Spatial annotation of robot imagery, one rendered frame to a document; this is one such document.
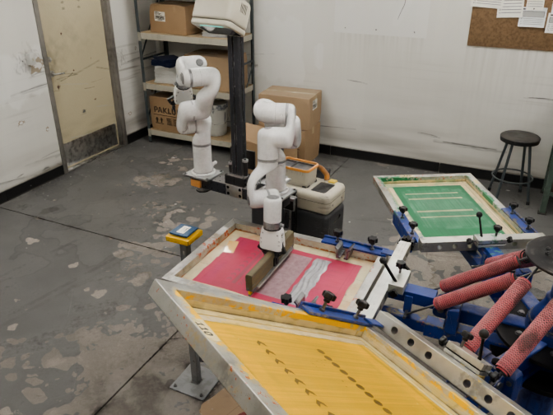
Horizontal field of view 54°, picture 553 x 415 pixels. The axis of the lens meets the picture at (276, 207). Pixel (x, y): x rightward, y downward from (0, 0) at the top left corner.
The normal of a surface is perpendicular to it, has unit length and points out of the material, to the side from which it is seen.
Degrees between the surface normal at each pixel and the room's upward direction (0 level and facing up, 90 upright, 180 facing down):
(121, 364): 0
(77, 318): 0
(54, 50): 90
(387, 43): 90
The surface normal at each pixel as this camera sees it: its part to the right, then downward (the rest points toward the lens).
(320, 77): -0.43, 0.40
